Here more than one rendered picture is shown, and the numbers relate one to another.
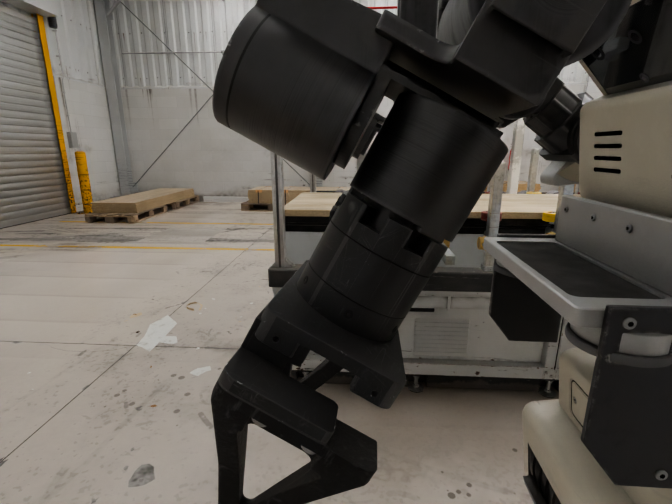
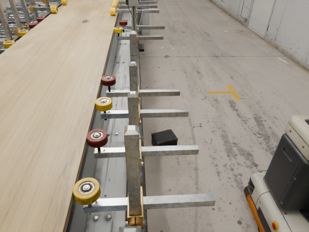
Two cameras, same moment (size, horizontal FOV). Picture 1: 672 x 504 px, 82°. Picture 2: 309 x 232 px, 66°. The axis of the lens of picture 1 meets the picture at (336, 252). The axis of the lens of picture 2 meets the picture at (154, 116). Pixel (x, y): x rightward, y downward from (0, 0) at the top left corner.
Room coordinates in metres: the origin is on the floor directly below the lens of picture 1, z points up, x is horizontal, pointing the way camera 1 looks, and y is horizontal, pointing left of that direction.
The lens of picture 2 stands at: (1.47, 0.09, 1.51)
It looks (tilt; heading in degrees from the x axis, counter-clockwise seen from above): 35 degrees down; 262
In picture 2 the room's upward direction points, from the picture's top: 1 degrees clockwise
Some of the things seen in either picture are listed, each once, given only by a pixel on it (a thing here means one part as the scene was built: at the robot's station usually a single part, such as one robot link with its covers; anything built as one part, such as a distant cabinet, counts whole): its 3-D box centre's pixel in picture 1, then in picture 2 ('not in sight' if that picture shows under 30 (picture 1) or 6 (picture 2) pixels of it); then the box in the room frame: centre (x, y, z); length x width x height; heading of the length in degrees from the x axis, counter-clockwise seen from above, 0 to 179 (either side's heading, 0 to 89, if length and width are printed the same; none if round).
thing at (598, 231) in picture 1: (587, 306); not in sight; (0.39, -0.27, 0.99); 0.28 x 0.16 x 0.22; 175
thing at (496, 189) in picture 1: (492, 225); (134, 146); (1.44, -0.59, 0.88); 0.04 x 0.04 x 0.48; 86
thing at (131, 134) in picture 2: not in sight; (134, 192); (1.46, -0.34, 0.93); 0.04 x 0.04 x 0.48; 86
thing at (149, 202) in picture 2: (437, 244); (150, 203); (1.41, -0.38, 0.81); 0.43 x 0.03 x 0.04; 176
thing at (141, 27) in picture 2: not in sight; (143, 27); (1.24, -2.37, 0.84); 0.43 x 0.03 x 0.04; 176
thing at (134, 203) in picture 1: (150, 198); not in sight; (7.50, 3.58, 0.23); 2.41 x 0.77 x 0.17; 178
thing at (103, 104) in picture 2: (552, 225); (104, 110); (1.57, -0.89, 0.85); 0.08 x 0.08 x 0.11
